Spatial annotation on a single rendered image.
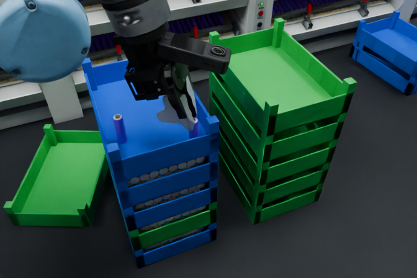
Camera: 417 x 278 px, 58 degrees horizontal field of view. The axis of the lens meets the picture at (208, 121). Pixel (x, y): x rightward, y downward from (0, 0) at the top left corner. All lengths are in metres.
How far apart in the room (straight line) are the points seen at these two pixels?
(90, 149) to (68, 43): 0.85
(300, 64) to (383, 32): 0.81
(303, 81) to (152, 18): 0.47
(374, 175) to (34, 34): 1.02
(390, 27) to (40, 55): 1.54
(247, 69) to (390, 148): 0.57
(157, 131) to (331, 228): 0.53
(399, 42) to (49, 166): 1.35
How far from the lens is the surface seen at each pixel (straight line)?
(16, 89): 1.30
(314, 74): 0.93
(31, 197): 1.16
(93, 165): 1.17
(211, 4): 1.26
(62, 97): 1.29
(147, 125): 0.79
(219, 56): 0.58
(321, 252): 1.01
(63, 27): 0.38
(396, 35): 1.73
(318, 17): 1.59
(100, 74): 0.90
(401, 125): 1.41
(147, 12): 0.55
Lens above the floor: 0.85
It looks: 42 degrees down
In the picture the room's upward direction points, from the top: straight up
